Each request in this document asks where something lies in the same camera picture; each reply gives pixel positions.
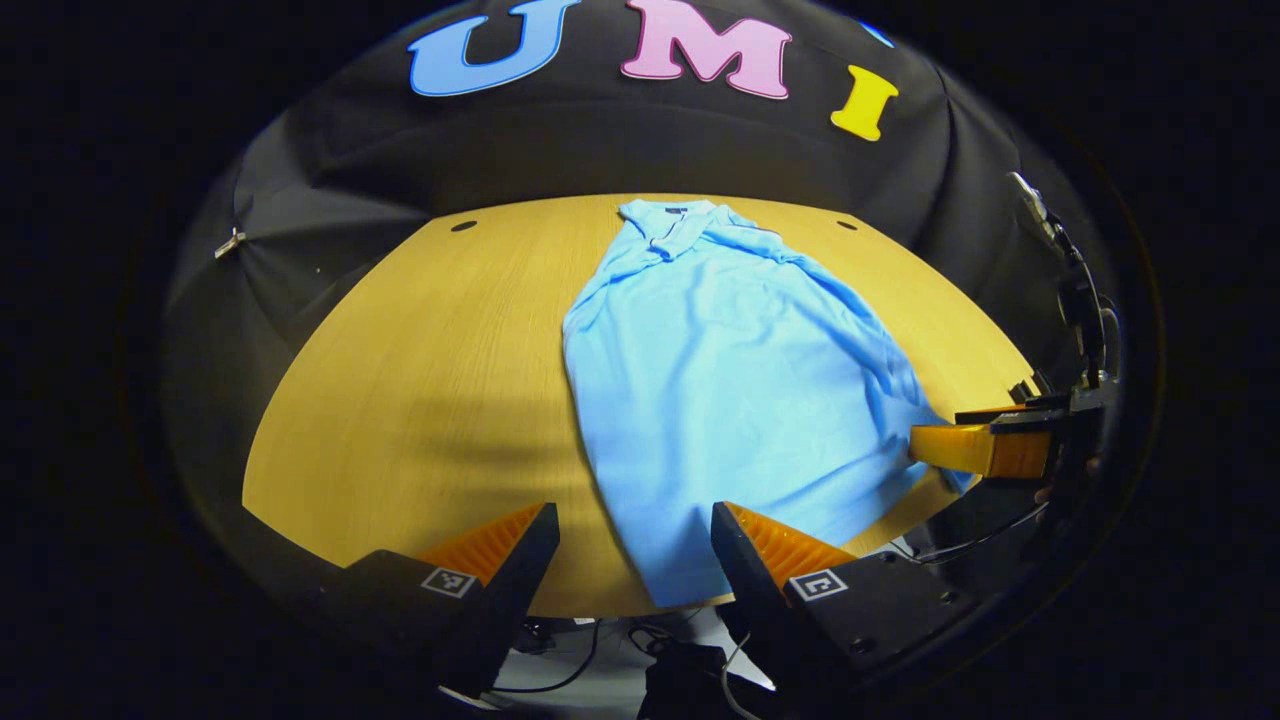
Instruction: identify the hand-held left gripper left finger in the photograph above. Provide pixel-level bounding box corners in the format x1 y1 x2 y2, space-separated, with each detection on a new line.
320 502 561 701

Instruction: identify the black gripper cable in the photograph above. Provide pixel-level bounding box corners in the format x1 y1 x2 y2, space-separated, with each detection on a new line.
888 500 1053 566

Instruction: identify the thin black cable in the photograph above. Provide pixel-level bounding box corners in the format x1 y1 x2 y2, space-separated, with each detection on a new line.
488 618 603 697

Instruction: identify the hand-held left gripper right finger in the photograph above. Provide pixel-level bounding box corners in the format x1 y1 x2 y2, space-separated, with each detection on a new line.
710 502 976 693

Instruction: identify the light blue T-shirt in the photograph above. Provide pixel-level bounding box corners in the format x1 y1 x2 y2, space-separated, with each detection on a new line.
562 198 976 609

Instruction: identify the black equipment box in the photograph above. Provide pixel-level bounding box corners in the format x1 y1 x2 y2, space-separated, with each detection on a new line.
638 640 783 720

